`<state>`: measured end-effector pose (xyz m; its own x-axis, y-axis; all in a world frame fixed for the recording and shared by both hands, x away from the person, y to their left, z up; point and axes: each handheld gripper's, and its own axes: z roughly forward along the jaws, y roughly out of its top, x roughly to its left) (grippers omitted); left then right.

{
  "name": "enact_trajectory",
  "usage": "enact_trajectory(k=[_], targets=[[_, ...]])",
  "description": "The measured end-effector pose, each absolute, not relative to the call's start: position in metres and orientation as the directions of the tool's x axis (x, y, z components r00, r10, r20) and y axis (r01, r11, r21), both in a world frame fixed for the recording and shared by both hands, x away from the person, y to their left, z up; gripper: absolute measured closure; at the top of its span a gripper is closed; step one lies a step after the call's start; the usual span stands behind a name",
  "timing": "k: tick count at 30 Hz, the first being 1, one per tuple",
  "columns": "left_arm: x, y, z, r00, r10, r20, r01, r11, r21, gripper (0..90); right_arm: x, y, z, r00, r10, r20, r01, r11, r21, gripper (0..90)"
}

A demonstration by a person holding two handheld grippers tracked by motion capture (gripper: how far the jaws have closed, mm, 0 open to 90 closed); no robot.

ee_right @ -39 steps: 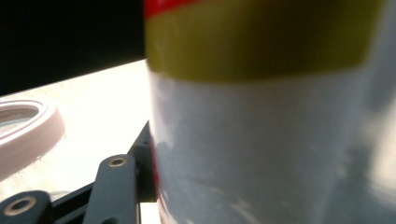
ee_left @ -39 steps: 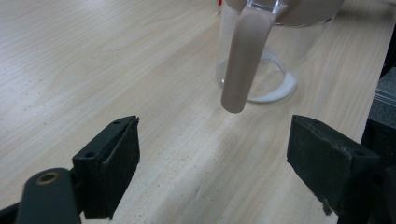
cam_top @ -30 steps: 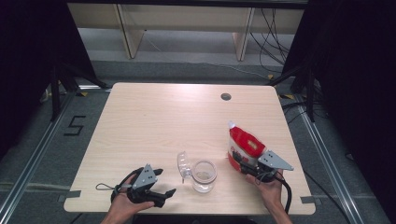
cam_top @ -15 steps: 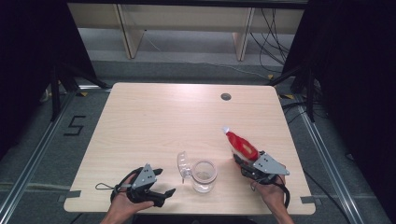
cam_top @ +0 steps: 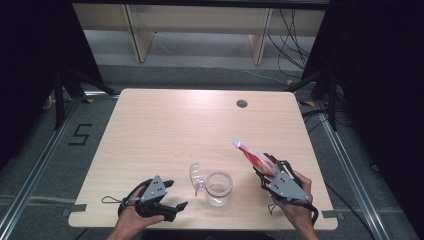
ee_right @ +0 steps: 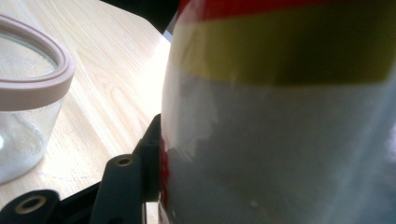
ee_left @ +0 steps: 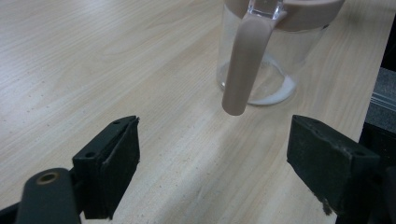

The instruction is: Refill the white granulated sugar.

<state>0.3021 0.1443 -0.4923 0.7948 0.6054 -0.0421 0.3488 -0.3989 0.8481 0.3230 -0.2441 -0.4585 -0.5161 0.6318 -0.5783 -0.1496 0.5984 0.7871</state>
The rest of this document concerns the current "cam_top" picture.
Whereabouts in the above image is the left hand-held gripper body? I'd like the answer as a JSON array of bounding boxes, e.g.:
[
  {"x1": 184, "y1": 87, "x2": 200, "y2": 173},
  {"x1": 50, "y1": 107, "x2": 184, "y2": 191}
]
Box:
[{"x1": 134, "y1": 175, "x2": 178, "y2": 223}]

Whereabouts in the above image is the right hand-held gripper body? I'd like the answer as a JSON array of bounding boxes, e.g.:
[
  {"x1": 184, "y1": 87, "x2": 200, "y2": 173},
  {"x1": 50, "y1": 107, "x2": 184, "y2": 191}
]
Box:
[{"x1": 264, "y1": 168, "x2": 310, "y2": 205}]

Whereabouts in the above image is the red and white plastic bag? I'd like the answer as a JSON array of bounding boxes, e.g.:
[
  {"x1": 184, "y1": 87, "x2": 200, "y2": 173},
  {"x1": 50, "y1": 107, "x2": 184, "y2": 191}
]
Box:
[{"x1": 232, "y1": 139, "x2": 282, "y2": 178}]

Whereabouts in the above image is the clear jar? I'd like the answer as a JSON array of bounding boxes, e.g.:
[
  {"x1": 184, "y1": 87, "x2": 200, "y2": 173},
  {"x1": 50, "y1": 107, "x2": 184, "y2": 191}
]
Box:
[{"x1": 204, "y1": 170, "x2": 234, "y2": 208}]

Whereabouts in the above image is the person's right hand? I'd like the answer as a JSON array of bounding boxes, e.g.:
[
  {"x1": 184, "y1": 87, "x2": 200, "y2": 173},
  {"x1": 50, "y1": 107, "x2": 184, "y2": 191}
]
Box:
[{"x1": 271, "y1": 170, "x2": 314, "y2": 229}]

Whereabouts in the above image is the person's left hand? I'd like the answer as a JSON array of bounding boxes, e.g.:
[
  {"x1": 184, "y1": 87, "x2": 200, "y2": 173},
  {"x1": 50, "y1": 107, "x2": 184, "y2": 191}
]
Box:
[{"x1": 116, "y1": 186, "x2": 166, "y2": 233}]

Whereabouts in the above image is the clear hinged jar lid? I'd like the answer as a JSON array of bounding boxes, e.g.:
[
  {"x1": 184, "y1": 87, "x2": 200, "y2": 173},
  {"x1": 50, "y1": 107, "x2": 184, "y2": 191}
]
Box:
[{"x1": 189, "y1": 161, "x2": 207, "y2": 199}]

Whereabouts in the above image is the black metal stand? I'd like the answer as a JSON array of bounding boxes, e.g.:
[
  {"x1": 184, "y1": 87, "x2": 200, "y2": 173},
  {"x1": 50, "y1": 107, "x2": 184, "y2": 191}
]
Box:
[
  {"x1": 52, "y1": 65, "x2": 118, "y2": 132},
  {"x1": 285, "y1": 69, "x2": 338, "y2": 132}
]

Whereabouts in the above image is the black curtain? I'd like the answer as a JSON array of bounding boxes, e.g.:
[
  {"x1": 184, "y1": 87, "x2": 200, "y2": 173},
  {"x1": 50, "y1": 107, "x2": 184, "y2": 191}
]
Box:
[
  {"x1": 0, "y1": 0, "x2": 105, "y2": 169},
  {"x1": 301, "y1": 0, "x2": 424, "y2": 234}
]

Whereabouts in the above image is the light wooden shelving unit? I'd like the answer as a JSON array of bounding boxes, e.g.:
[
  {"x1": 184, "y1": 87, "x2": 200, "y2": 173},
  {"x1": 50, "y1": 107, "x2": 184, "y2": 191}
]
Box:
[{"x1": 72, "y1": 3, "x2": 326, "y2": 66}]

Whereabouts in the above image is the black wrist strap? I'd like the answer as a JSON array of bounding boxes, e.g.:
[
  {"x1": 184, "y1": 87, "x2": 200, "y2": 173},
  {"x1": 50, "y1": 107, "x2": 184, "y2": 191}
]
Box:
[
  {"x1": 267, "y1": 199, "x2": 320, "y2": 226},
  {"x1": 101, "y1": 178, "x2": 154, "y2": 218}
]

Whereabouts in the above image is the metal floor rail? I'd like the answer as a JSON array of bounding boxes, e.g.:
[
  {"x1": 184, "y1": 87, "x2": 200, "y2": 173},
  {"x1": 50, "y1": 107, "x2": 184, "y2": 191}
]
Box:
[
  {"x1": 314, "y1": 100, "x2": 390, "y2": 240},
  {"x1": 0, "y1": 90, "x2": 120, "y2": 240}
]

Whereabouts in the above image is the thin black cable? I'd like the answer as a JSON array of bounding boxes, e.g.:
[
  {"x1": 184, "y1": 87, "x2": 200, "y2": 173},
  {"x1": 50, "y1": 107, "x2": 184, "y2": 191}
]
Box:
[{"x1": 324, "y1": 182, "x2": 378, "y2": 240}]

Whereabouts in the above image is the thin white cable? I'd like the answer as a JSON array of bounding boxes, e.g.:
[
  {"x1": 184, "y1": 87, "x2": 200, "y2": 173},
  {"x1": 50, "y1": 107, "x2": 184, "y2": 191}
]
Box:
[{"x1": 154, "y1": 33, "x2": 292, "y2": 85}]

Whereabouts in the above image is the bundle of black cables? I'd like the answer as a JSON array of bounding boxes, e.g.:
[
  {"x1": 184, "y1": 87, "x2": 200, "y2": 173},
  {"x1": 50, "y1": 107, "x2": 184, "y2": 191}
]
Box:
[{"x1": 267, "y1": 8, "x2": 313, "y2": 80}]

